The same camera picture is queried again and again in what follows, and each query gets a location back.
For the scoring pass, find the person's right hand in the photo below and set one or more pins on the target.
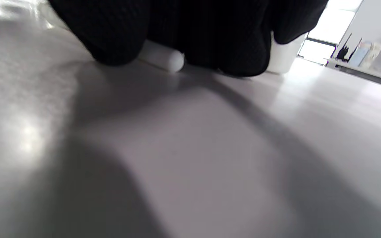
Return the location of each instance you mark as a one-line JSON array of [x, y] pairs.
[[210, 33]]

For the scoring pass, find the white Hanoi Tower peg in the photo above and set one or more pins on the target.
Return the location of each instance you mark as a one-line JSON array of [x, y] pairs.
[[167, 58]]

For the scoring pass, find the white ribbed Hanoi Tower tray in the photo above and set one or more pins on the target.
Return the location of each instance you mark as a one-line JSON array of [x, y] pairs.
[[284, 56]]

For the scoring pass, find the black shelf item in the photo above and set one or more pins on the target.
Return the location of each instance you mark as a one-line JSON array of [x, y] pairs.
[[344, 53]]

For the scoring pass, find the light blue shelf pack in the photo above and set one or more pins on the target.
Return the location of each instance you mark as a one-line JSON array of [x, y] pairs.
[[359, 54]]

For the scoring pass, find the white background shelf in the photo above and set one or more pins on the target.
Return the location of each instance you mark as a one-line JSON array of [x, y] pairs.
[[359, 71]]

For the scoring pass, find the white shelf pack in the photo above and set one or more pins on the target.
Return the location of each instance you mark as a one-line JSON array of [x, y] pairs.
[[374, 54]]

